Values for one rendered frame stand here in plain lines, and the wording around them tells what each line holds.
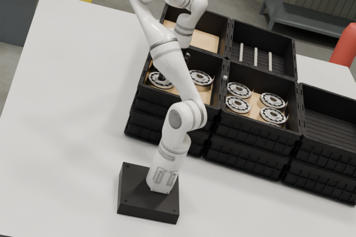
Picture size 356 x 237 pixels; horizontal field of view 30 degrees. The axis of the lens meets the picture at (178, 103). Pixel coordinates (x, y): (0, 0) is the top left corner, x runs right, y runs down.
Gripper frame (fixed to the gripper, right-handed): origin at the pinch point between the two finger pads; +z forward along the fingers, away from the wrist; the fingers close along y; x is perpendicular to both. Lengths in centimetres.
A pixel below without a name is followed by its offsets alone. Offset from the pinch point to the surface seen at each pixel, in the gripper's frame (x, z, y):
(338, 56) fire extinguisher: 71, 56, 213
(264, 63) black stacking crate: 7, 5, 59
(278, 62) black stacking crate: 7, 5, 68
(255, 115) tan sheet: -24.6, 4.7, 26.3
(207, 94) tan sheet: -9.0, 4.8, 14.5
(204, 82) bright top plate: -5.0, 1.8, 14.4
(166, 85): -3.9, 2.0, -3.0
